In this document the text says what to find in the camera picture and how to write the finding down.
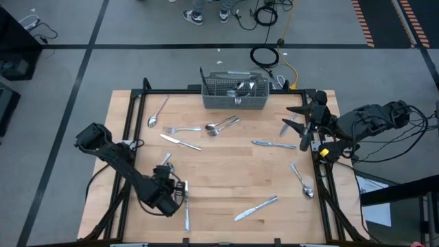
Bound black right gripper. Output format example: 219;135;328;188
281;91;332;152

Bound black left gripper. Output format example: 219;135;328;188
153;165;188;206

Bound grey mesh cutlery basket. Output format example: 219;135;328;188
200;70;270;110

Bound black desk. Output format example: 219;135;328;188
359;174;439;247

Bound white paper sheet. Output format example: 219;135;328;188
355;175;392;228

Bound black mat orange stripes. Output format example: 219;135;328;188
350;0;439;49

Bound black box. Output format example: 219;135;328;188
0;82;21;138

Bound black cabinet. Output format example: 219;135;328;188
0;5;43;82

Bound yellow cable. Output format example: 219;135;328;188
276;0;300;91

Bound coiled black cable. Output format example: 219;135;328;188
251;5;276;27
249;45;281;69

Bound white cable device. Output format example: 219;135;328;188
18;13;41;31

